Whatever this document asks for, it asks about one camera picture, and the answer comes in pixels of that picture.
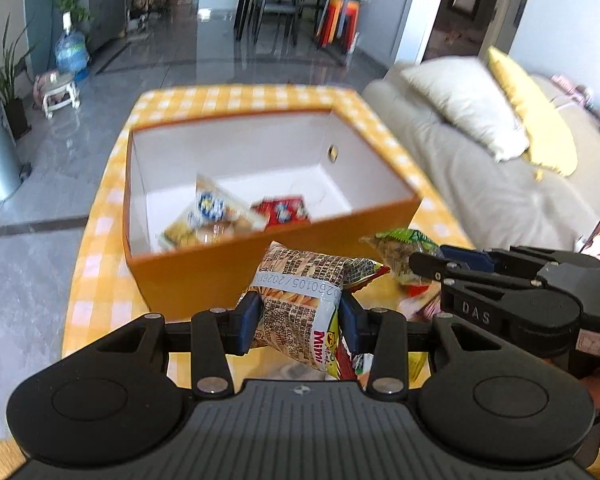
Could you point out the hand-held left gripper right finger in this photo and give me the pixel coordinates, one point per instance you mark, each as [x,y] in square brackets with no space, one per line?
[349,322]

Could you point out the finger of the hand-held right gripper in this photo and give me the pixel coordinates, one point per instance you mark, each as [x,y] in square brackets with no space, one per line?
[432,267]
[475,260]

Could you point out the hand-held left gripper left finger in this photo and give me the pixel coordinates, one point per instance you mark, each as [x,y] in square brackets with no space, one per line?
[247,321]

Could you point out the green snack packet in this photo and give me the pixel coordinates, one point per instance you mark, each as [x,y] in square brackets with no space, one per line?
[405,255]

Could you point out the white brown snack packet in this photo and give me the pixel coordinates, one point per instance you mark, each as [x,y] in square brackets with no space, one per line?
[290,300]

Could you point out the orange cardboard box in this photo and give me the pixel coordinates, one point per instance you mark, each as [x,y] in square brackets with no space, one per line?
[190,280]

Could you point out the pink white snack packet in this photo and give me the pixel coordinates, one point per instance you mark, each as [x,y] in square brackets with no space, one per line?
[420,305]

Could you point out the grey sofa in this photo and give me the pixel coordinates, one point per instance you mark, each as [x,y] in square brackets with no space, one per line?
[480,200]

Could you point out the red square snack packet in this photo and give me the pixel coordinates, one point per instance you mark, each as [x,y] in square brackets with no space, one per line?
[282,212]

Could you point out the yellow blue snack packet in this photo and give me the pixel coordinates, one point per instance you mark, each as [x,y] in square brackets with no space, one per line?
[210,210]

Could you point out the white pillow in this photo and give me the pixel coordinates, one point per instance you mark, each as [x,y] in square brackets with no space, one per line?
[470,105]

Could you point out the yellow pillow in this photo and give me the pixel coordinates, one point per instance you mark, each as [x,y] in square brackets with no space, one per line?
[535,115]

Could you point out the yellow checked tablecloth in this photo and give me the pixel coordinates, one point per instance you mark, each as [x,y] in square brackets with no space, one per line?
[110,200]

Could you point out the pink patterned cloth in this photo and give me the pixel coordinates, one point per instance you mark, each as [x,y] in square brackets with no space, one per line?
[572,87]

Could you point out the stack of coloured stools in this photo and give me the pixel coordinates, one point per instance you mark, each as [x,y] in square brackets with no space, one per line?
[340,20]

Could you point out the small white stool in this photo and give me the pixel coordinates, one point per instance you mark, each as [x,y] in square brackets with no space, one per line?
[57,92]

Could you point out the blue water bottle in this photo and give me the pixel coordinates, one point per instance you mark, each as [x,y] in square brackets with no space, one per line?
[71,55]

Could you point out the long leaf potted plant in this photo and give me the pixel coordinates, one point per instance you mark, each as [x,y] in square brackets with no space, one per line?
[5,75]

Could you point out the grey cabinet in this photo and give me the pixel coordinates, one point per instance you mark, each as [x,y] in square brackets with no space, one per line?
[107,5]

